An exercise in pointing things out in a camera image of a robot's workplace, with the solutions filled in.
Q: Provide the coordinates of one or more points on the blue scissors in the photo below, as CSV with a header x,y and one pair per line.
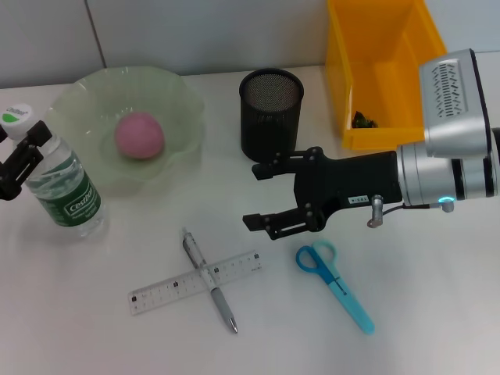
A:
x,y
340,291

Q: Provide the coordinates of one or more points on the clear green-label water bottle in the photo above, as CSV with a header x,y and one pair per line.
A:
x,y
66,187

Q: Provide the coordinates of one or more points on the pink peach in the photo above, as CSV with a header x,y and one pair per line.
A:
x,y
138,136

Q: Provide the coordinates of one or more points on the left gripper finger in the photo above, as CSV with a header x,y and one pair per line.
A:
x,y
23,164
2,134

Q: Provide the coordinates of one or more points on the grey ballpoint pen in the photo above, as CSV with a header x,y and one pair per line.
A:
x,y
218,301

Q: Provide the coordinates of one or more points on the green glass fruit plate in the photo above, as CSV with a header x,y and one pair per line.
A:
x,y
176,117

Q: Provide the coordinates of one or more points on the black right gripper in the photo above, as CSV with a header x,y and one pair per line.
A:
x,y
351,179

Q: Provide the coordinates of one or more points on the yellow plastic bin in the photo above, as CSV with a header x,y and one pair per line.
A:
x,y
375,39

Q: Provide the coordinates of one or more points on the clear plastic ruler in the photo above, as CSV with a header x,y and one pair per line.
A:
x,y
172,287

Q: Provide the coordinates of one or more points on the black mesh pen cup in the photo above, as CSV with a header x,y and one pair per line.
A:
x,y
269,125

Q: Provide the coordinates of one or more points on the green plastic wrapper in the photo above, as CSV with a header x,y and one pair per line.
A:
x,y
363,121

